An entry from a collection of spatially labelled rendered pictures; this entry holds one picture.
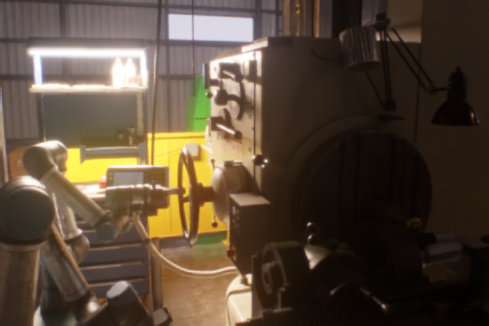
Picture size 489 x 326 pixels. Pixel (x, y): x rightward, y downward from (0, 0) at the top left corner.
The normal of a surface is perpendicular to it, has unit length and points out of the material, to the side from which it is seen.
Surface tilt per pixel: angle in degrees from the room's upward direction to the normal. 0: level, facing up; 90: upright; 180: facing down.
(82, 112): 90
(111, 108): 90
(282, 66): 90
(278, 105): 90
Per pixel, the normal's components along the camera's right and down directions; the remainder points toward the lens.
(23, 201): 0.57, 0.00
